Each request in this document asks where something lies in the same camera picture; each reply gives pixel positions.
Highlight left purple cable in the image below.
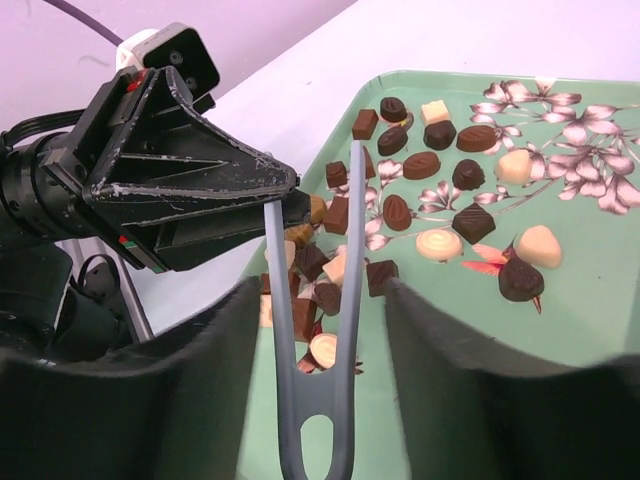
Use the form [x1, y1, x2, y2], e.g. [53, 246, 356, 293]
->
[42, 0, 124, 46]

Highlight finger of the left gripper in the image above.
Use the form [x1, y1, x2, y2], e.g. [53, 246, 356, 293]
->
[114, 187, 311, 271]
[88, 67, 299, 210]

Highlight green floral tray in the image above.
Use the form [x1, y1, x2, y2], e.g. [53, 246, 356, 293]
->
[239, 71, 639, 479]

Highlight grey plastic tweezers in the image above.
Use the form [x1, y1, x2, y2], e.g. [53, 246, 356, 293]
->
[263, 139, 367, 480]

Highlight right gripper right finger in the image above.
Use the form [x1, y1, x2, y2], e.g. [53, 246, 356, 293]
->
[385, 280, 639, 479]

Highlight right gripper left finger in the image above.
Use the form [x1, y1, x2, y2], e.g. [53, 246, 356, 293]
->
[1, 277, 260, 479]

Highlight dark square chocolate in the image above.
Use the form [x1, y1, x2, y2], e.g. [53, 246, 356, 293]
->
[452, 203, 496, 245]

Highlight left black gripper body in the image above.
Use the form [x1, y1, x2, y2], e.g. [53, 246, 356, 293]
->
[1, 69, 160, 272]

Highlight dark heart chocolate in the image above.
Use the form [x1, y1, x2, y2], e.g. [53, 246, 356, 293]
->
[498, 256, 545, 302]

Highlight white swirl oval chocolate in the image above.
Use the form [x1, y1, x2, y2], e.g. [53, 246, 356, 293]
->
[309, 333, 337, 370]

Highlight white heart chocolate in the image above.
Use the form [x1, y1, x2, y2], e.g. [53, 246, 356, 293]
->
[515, 225, 563, 269]

